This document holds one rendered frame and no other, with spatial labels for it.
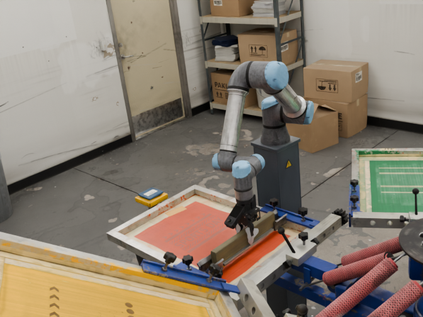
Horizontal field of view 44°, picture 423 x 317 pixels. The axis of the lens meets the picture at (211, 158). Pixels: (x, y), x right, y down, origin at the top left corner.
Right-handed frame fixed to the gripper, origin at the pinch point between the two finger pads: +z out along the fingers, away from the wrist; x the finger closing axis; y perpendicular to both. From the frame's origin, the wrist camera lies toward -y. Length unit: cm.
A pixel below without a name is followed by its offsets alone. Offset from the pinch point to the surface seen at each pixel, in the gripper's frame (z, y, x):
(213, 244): 5.3, -4.0, 15.9
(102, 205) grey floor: 100, 86, 262
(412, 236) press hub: -30, -4, -74
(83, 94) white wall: 25, 153, 368
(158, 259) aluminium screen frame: 1.9, -29.0, 23.5
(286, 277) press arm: 9.2, -0.6, -21.6
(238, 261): 5.3, -7.5, -2.4
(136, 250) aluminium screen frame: 3.1, -29.1, 38.3
